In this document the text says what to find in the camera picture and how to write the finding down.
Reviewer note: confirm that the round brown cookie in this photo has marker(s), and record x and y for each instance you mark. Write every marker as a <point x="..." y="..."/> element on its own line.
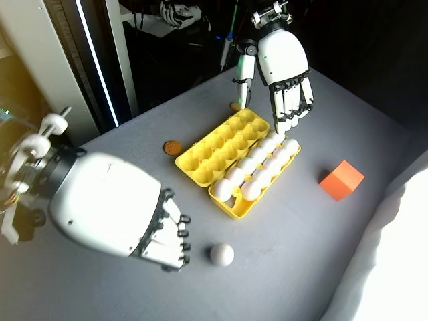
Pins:
<point x="235" y="106"/>
<point x="172" y="147"/>

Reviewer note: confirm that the bright white cloth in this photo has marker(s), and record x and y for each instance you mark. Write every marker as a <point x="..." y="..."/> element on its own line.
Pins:
<point x="388" y="267"/>

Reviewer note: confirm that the grey table cloth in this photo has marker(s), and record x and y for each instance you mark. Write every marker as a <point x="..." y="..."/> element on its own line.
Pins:
<point x="301" y="250"/>

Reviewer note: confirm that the spare white robot hand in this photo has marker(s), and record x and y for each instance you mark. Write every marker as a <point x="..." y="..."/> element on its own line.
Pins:
<point x="179" y="13"/>

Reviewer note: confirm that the white light strip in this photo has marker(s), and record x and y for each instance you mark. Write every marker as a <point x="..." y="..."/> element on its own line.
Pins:
<point x="97" y="63"/>

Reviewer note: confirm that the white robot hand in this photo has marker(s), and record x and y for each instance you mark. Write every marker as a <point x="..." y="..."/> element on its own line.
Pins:
<point x="107" y="200"/>
<point x="281" y="53"/>

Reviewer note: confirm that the orange cube block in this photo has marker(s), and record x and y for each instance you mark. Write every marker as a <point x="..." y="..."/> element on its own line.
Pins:
<point x="341" y="180"/>

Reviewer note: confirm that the white egg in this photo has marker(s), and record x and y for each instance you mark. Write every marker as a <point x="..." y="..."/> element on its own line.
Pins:
<point x="277" y="138"/>
<point x="251" y="190"/>
<point x="267" y="145"/>
<point x="222" y="254"/>
<point x="282" y="156"/>
<point x="261" y="177"/>
<point x="223" y="188"/>
<point x="235" y="176"/>
<point x="272" y="166"/>
<point x="291" y="146"/>
<point x="246" y="166"/>
<point x="257" y="155"/>

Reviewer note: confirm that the yellow egg carton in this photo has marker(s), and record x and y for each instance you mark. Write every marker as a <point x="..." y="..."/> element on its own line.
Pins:
<point x="217" y="147"/>

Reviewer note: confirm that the white cabinet frame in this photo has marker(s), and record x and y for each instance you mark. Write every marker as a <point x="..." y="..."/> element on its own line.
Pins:
<point x="43" y="50"/>

